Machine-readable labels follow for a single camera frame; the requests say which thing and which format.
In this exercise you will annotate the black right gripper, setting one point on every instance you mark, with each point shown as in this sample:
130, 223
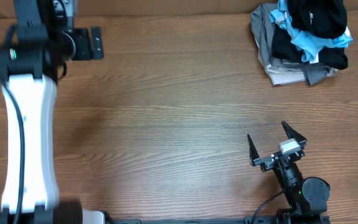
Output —
267, 162

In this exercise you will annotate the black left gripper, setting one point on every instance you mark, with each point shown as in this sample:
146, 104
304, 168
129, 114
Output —
81, 38

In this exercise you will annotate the black polo shirt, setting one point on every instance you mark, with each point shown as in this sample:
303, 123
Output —
326, 19

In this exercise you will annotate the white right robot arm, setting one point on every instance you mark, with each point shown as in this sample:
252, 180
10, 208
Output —
307, 197

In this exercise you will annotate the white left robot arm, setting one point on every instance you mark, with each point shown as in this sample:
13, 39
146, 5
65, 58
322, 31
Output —
33, 58

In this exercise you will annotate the white beige folded garment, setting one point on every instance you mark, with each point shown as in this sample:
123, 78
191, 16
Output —
283, 61

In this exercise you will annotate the black folded garment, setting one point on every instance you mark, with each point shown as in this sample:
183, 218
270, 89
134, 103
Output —
282, 48

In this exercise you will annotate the light blue printed shirt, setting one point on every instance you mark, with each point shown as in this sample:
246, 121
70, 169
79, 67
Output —
304, 39

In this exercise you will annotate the grey folded garment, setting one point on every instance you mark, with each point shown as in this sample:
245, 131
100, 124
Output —
281, 71

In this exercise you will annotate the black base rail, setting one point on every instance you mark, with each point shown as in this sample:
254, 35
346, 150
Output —
197, 221

